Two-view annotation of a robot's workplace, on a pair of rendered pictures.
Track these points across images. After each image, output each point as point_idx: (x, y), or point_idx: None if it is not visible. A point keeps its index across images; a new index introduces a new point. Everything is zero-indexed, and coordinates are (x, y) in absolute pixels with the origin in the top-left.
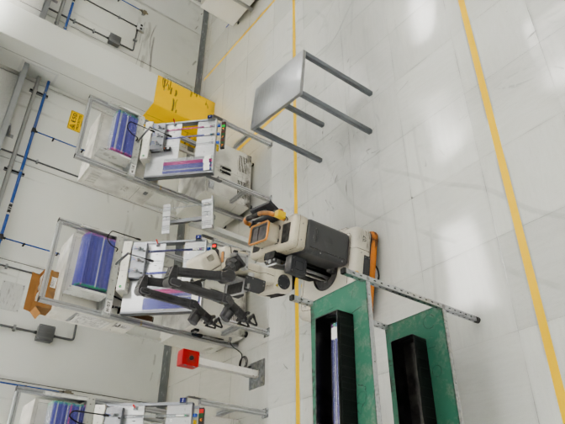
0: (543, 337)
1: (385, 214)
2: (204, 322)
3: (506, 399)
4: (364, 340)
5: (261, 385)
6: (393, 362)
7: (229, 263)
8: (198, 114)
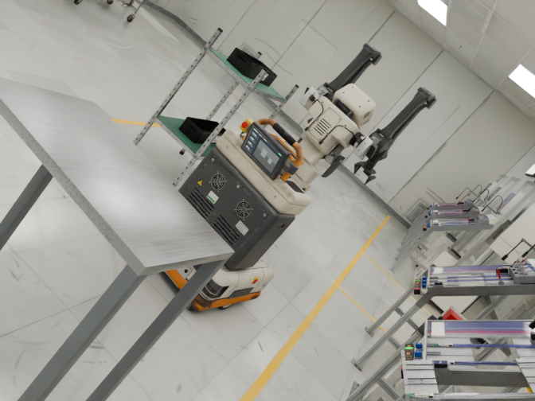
0: None
1: (99, 232)
2: (373, 169)
3: (152, 146)
4: (227, 57)
5: (359, 385)
6: (209, 132)
7: (318, 90)
8: None
